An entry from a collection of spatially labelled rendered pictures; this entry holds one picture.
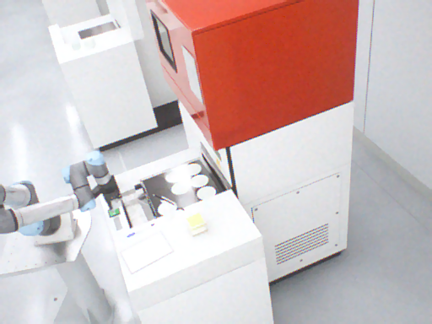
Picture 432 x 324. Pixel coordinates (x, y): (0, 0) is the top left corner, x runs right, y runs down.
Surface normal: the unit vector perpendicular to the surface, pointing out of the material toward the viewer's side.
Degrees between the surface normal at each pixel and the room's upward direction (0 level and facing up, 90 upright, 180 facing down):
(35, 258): 0
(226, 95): 90
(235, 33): 90
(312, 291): 0
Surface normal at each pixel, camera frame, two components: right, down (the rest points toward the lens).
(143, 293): 0.37, 0.55
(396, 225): -0.15, -0.76
